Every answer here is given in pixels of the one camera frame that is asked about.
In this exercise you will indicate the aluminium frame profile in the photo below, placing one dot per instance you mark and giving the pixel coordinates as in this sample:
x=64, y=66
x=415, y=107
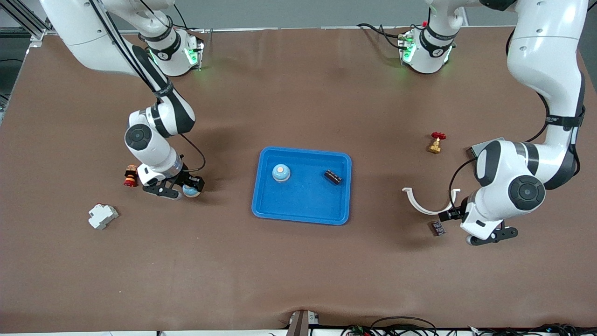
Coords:
x=28, y=21

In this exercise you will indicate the metal table edge clamp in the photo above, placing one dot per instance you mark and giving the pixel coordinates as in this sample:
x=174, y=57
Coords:
x=301, y=324

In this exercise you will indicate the white circuit breaker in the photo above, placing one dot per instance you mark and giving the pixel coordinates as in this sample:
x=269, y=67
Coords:
x=102, y=217

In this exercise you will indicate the orange and red push button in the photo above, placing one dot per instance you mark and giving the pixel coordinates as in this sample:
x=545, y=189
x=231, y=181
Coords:
x=131, y=176

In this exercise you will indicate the dark brown electrolytic capacitor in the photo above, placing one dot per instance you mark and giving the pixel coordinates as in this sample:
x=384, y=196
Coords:
x=333, y=177
x=437, y=228

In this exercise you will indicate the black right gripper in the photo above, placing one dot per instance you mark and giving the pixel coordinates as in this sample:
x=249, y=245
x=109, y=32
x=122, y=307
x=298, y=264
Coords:
x=188, y=179

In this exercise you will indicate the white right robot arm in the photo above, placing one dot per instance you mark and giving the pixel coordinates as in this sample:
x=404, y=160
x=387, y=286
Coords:
x=93, y=32

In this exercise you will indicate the white half-round pipe clamp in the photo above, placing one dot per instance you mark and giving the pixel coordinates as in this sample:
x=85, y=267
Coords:
x=422, y=208

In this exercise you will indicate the grey metal electronics box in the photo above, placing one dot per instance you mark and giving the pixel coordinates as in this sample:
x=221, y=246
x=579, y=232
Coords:
x=480, y=148

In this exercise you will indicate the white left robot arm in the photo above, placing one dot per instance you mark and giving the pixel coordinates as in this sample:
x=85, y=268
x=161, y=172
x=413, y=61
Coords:
x=545, y=56

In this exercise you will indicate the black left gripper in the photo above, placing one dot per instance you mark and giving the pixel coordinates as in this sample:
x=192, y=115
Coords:
x=451, y=214

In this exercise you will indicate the blue desk bell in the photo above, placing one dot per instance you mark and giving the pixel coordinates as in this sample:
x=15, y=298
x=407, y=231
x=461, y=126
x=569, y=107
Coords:
x=192, y=192
x=281, y=173

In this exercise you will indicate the blue plastic tray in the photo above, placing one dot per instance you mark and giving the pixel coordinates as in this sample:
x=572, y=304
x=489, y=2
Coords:
x=303, y=205

